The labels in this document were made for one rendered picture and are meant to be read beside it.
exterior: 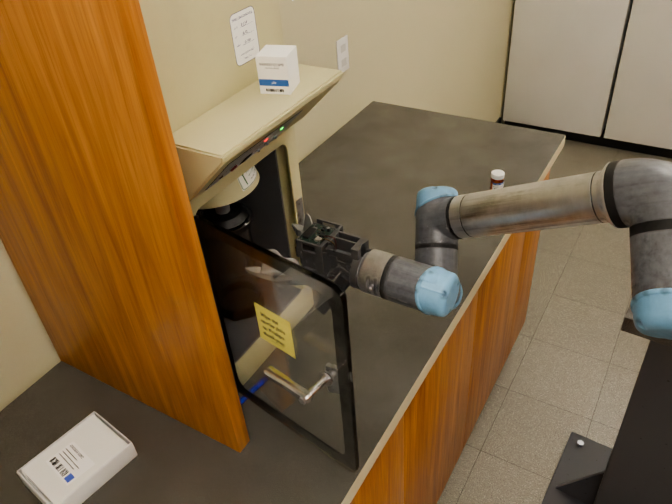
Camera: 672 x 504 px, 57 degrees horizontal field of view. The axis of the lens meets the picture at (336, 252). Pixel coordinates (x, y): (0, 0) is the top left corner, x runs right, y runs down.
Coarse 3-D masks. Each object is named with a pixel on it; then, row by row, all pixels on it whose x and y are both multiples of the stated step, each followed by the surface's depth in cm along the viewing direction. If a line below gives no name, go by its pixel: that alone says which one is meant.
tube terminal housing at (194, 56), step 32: (160, 0) 79; (192, 0) 84; (224, 0) 90; (256, 0) 96; (160, 32) 81; (192, 32) 86; (224, 32) 91; (160, 64) 82; (192, 64) 87; (224, 64) 93; (192, 96) 89; (224, 96) 95; (288, 128) 113; (256, 160) 107; (288, 160) 116; (288, 192) 124; (288, 224) 127
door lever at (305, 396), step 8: (272, 368) 91; (272, 376) 90; (280, 376) 90; (320, 376) 90; (328, 376) 89; (280, 384) 89; (288, 384) 88; (296, 384) 88; (320, 384) 88; (328, 384) 90; (296, 392) 87; (304, 392) 87; (312, 392) 87; (304, 400) 86
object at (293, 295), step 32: (224, 256) 92; (256, 256) 85; (224, 288) 97; (256, 288) 90; (288, 288) 84; (320, 288) 78; (224, 320) 103; (256, 320) 95; (288, 320) 88; (320, 320) 83; (256, 352) 101; (320, 352) 87; (256, 384) 108; (352, 384) 87; (288, 416) 106; (320, 416) 98; (352, 416) 91; (320, 448) 104; (352, 448) 96
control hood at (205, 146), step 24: (312, 72) 102; (336, 72) 101; (240, 96) 96; (264, 96) 95; (288, 96) 95; (312, 96) 96; (216, 120) 90; (240, 120) 89; (264, 120) 88; (192, 144) 84; (216, 144) 84; (240, 144) 84; (192, 168) 85; (216, 168) 83; (192, 192) 88
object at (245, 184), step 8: (240, 176) 108; (248, 176) 110; (256, 176) 113; (232, 184) 107; (240, 184) 108; (248, 184) 110; (256, 184) 112; (224, 192) 107; (232, 192) 107; (240, 192) 108; (248, 192) 109; (216, 200) 106; (224, 200) 107; (232, 200) 108; (200, 208) 107; (208, 208) 107
